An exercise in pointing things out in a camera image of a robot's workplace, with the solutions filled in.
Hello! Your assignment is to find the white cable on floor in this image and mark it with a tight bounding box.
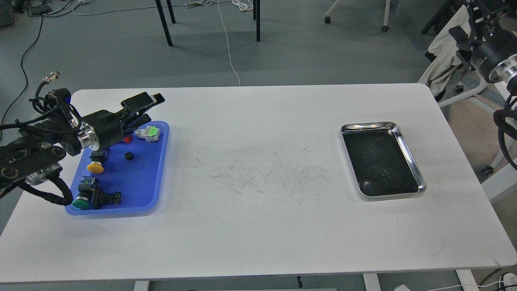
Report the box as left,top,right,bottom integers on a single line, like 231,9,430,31
184,0,254,86

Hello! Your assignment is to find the black table leg right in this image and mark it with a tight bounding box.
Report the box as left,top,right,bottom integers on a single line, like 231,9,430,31
252,0,261,42

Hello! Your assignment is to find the yellow push button switch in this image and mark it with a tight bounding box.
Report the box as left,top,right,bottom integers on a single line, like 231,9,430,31
86,149,110,174

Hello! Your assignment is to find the green grey switch module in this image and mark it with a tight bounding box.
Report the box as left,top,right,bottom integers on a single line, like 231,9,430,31
134,126,161,142

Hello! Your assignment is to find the black switch block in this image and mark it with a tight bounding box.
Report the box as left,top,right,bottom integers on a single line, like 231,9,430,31
92,187,122,210

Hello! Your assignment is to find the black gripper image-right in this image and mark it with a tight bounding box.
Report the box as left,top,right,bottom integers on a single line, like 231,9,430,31
448,0,517,83

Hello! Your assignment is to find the blue plastic tray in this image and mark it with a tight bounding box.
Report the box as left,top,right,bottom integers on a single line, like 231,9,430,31
65,121,170,216

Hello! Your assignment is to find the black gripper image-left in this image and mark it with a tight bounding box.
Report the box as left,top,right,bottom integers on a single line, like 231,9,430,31
78,92,166,151

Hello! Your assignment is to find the silver metal tray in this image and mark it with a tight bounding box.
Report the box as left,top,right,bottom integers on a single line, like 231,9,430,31
341,121,428,199

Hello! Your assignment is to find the black table leg left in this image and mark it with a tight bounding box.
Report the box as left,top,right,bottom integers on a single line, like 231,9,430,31
155,0,176,47

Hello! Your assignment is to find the green push button switch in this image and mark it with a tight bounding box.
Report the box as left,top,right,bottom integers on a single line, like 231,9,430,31
72,176,98,210

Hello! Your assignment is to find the small black gear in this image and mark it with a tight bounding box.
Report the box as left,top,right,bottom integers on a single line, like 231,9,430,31
378,170,389,178
124,151,134,160

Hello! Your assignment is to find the black floor cable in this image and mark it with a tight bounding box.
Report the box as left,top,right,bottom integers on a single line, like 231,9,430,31
0,0,81,126

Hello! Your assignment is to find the black table leg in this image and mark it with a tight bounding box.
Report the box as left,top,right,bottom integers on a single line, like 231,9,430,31
155,0,176,47
252,0,261,42

